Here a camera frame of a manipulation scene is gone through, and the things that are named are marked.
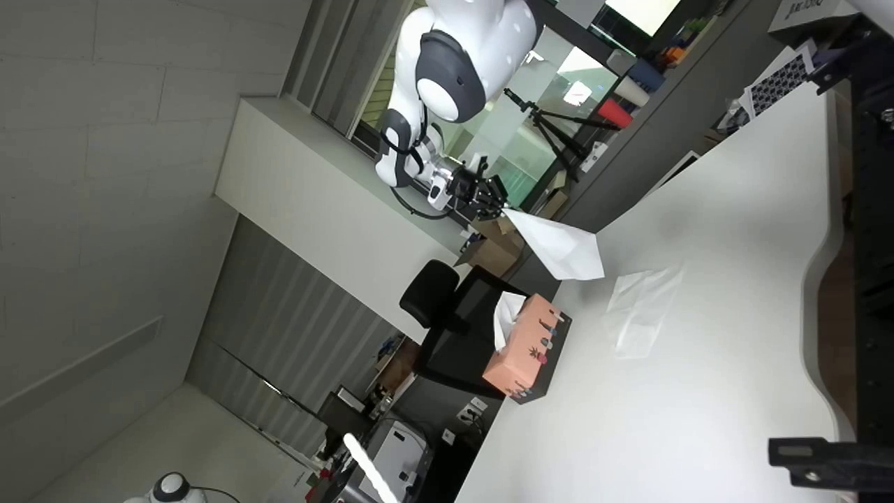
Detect white perforated box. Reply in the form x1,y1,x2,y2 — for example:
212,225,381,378
738,44,819,121

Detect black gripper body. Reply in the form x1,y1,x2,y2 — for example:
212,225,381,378
449,166,497,225

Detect round white black device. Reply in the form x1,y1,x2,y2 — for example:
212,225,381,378
122,469,205,503

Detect white slanted bar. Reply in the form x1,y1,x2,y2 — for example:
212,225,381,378
339,431,403,503

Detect brown cardboard boxes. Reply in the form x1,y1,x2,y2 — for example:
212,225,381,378
463,191,571,278

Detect white printed box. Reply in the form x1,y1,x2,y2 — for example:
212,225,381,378
766,0,864,47

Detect grey office machine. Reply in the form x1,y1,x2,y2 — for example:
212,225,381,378
365,418,431,503

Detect orange tissue box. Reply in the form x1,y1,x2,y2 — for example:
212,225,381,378
481,290,572,406

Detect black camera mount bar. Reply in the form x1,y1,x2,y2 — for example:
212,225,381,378
766,433,894,497

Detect black office chair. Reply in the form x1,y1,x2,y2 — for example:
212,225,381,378
396,261,507,401

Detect white tissue sticking from box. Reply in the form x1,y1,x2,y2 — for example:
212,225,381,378
490,289,532,356

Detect black camera tripod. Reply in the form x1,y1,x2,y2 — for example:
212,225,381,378
501,84,624,184

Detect black cabinet with stickers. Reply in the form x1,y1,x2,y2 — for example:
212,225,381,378
388,371,511,503

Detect dark grey partition panel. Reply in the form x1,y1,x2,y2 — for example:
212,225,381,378
507,0,793,302

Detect red container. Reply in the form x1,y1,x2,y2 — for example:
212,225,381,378
595,96,636,131

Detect white pulled tissue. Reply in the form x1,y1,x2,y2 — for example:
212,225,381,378
504,208,610,286

